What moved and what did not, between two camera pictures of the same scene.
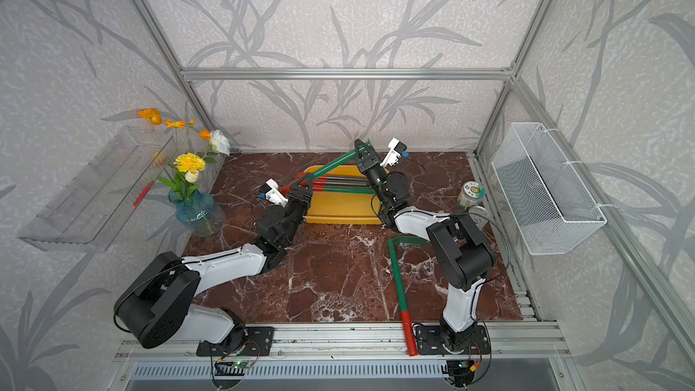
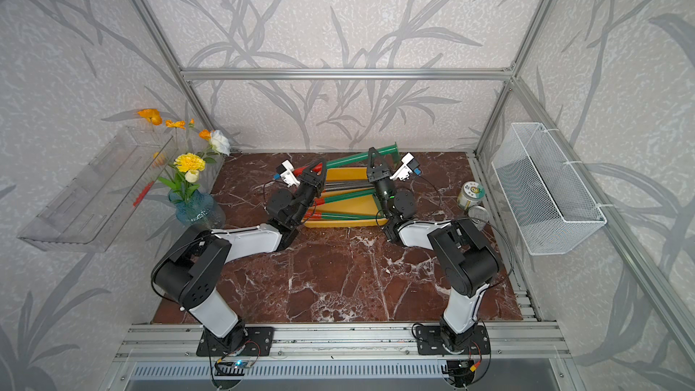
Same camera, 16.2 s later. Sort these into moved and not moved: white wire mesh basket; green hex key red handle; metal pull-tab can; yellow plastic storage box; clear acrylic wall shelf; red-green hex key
Moved: red-green hex key; green hex key red handle
Not moved: white wire mesh basket; yellow plastic storage box; clear acrylic wall shelf; metal pull-tab can
